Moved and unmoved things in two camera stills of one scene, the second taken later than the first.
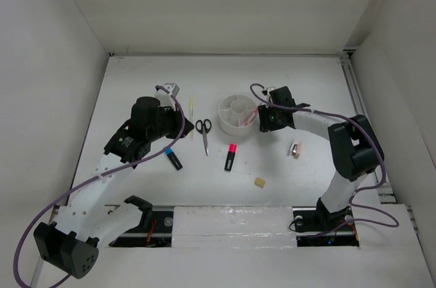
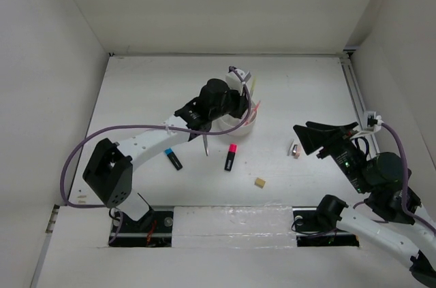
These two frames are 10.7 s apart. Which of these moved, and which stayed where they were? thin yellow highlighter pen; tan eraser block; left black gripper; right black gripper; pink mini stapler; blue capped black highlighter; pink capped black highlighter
Moved: left black gripper; right black gripper; thin yellow highlighter pen
Stayed: blue capped black highlighter; tan eraser block; pink mini stapler; pink capped black highlighter
